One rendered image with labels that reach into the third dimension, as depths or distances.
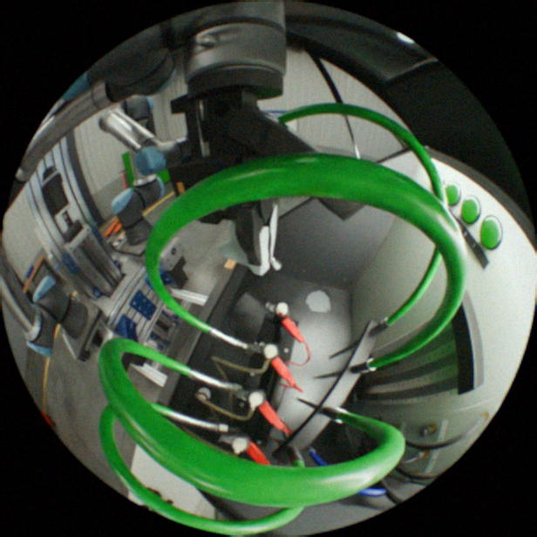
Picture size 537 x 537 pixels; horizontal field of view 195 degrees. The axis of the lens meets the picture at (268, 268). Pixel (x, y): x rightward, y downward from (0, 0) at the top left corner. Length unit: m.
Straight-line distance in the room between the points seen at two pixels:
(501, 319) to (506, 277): 0.05
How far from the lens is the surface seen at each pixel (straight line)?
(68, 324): 0.74
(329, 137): 6.63
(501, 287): 0.28
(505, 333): 0.28
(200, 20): 0.16
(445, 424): 0.32
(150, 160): 0.43
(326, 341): 0.61
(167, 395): 0.52
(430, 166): 0.19
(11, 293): 0.55
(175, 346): 1.41
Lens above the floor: 1.39
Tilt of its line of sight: 49 degrees down
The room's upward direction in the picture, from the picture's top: straight up
